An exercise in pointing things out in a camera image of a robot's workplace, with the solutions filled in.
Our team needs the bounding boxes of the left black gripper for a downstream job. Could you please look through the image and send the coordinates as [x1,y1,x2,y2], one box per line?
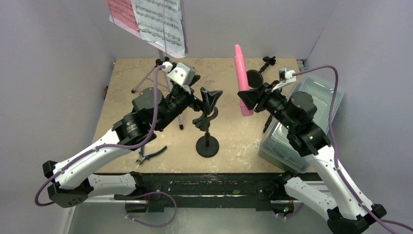
[155,75,222,131]

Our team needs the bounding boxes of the pink toy microphone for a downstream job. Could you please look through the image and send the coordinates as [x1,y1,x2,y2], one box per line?
[234,44,253,117]

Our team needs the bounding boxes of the lilac music stand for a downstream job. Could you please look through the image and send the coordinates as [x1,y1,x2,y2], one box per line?
[105,0,189,131]

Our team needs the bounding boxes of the black microphone stand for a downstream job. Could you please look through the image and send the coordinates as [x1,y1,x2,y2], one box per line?
[192,107,219,158]
[246,56,276,89]

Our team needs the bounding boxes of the white sheet music page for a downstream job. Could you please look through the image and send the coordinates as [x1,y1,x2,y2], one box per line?
[131,0,186,58]

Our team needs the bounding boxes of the pink sheet music page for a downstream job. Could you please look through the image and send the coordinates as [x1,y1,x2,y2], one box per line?
[106,0,139,31]

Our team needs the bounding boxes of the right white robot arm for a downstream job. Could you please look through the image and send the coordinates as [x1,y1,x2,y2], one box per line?
[238,83,387,234]

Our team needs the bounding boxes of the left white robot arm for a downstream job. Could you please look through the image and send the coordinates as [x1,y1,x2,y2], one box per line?
[41,75,223,208]

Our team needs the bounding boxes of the black marker pen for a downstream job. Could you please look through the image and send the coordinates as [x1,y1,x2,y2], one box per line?
[263,116,272,133]

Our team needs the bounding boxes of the clear plastic storage box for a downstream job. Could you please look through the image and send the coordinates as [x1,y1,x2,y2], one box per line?
[258,74,334,173]

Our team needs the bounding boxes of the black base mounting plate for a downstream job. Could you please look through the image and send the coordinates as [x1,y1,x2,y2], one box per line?
[113,173,323,214]

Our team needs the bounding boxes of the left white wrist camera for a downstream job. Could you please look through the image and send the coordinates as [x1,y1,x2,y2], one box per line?
[162,61,195,87]

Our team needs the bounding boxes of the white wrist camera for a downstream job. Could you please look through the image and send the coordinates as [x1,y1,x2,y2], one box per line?
[162,61,195,87]
[272,68,296,92]

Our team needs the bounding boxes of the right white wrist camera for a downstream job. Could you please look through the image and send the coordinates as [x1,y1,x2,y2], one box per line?
[272,68,296,92]

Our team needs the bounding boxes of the aluminium rail frame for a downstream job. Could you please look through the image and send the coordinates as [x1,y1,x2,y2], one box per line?
[59,58,360,234]

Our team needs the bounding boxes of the blue handled pliers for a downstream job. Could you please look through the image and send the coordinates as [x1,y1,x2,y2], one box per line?
[135,146,168,165]

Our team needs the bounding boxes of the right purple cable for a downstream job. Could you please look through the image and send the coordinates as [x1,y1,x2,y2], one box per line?
[276,65,413,234]

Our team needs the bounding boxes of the purple cable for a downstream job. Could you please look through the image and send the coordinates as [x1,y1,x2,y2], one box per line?
[34,64,178,228]
[276,65,413,234]

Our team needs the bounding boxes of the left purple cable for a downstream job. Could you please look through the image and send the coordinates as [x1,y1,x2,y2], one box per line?
[34,64,178,228]

